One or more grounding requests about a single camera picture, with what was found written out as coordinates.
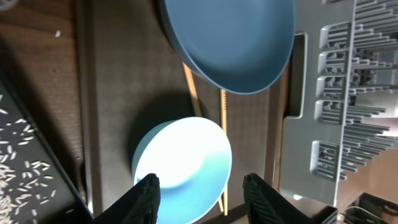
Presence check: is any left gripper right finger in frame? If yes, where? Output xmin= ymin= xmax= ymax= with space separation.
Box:
xmin=243 ymin=173 xmax=313 ymax=224

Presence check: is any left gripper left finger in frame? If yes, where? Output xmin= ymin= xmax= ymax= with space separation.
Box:
xmin=92 ymin=174 xmax=161 ymax=224

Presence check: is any light blue bowl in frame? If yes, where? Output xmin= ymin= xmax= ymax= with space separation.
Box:
xmin=131 ymin=117 xmax=232 ymax=223

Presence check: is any rice pile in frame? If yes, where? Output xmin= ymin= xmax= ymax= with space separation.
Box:
xmin=0 ymin=29 xmax=62 ymax=224

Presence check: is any wooden chopstick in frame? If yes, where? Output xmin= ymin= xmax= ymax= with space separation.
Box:
xmin=182 ymin=62 xmax=224 ymax=214
xmin=220 ymin=90 xmax=228 ymax=216

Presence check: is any dark blue plate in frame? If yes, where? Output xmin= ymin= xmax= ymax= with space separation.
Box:
xmin=158 ymin=0 xmax=295 ymax=95

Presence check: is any grey dishwasher rack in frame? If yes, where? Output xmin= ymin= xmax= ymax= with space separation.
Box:
xmin=279 ymin=0 xmax=397 ymax=206

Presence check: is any black plastic tray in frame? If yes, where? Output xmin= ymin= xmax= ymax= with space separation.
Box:
xmin=1 ymin=83 xmax=92 ymax=224

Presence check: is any brown serving tray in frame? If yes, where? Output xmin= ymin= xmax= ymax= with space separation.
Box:
xmin=75 ymin=1 xmax=279 ymax=223

